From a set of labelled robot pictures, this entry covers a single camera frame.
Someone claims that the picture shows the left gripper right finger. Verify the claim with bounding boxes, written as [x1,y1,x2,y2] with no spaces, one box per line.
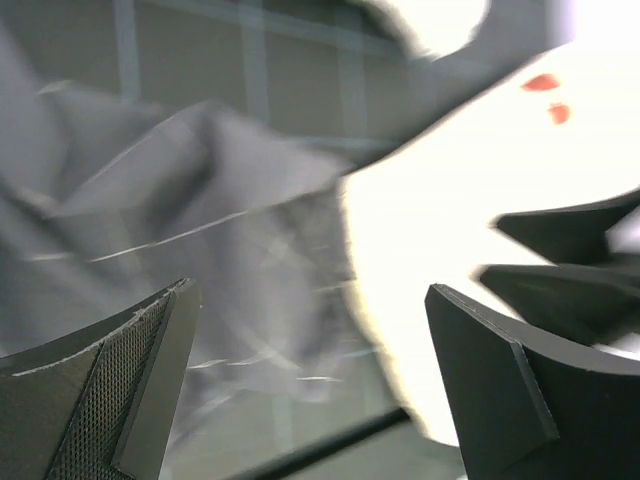
[425,284,639,480]

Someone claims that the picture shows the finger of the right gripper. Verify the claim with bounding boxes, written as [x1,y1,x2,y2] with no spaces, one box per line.
[479,265,639,345]
[496,190,639,265]

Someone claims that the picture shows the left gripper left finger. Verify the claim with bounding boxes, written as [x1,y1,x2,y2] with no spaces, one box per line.
[1,279,201,479]

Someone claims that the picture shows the cream bear print pillow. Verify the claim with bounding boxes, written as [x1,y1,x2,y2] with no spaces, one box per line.
[339,43,639,446]

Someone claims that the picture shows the grey checked pillowcase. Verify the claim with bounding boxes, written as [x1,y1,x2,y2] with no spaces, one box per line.
[0,19,371,451]

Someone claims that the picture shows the white plain pillow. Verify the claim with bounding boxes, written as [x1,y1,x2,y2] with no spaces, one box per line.
[349,0,491,64]

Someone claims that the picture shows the black grid cutting mat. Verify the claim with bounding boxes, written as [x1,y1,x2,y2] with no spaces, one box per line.
[1,1,497,479]

